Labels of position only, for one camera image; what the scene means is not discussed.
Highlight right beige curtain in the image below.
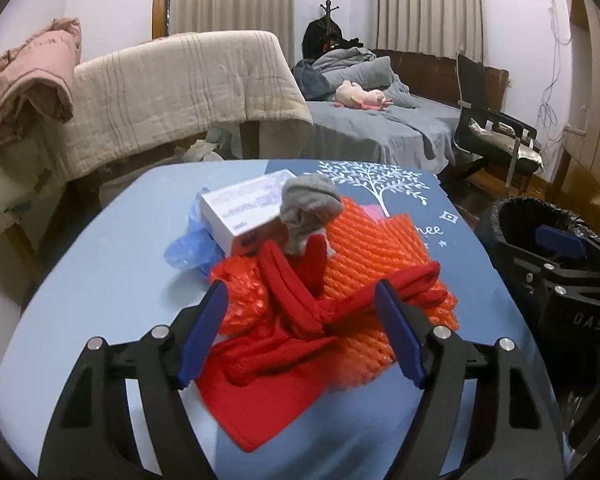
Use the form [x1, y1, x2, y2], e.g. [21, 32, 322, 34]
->
[372, 0, 486, 62]

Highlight red cloth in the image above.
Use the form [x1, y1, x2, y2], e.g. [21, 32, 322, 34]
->
[196, 235, 457, 452]

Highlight white medicine box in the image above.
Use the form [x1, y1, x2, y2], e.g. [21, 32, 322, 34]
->
[199, 169, 294, 257]

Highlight blue tree-print tablecloth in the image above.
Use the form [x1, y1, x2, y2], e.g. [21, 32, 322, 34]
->
[0, 160, 553, 479]

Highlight pink padded jacket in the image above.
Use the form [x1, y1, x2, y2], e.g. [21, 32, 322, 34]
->
[0, 18, 82, 145]

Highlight coat rack with black coat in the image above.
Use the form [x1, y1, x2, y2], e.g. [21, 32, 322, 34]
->
[301, 0, 363, 60]

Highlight grey sock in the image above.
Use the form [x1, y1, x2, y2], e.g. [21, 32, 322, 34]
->
[279, 174, 343, 256]

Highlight hanging white cables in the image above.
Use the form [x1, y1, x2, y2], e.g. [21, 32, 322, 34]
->
[534, 0, 574, 141]

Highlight wooden headboard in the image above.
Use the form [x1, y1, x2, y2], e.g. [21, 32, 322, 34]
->
[374, 49, 509, 110]

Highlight grey duvet pile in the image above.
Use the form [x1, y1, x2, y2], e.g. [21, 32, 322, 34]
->
[312, 47, 418, 108]

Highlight bed with grey sheet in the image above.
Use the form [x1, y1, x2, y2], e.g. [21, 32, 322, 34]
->
[301, 96, 460, 174]

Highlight silver seat cushion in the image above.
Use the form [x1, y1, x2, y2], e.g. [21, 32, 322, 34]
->
[469, 119, 544, 169]

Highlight beige quilt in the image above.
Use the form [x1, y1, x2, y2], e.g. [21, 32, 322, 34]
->
[0, 30, 313, 235]

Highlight pink face mask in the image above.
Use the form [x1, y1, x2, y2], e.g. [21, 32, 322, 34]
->
[362, 205, 386, 221]

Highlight pink plush toy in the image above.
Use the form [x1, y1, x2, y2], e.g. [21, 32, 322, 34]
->
[335, 80, 392, 110]

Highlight orange foam net sheet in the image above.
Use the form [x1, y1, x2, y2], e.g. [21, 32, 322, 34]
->
[324, 197, 431, 390]

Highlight blue plastic bag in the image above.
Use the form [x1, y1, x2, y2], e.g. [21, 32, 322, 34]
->
[163, 193, 224, 278]

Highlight black office chair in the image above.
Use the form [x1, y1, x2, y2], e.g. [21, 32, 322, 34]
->
[453, 52, 541, 195]

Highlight black bin with bag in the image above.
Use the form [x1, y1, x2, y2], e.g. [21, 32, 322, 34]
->
[474, 196, 600, 441]

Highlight wooden wardrobe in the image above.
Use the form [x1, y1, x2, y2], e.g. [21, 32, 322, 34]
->
[546, 0, 600, 236]

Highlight dark blue clothing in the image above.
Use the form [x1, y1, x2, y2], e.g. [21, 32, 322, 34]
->
[291, 58, 332, 101]

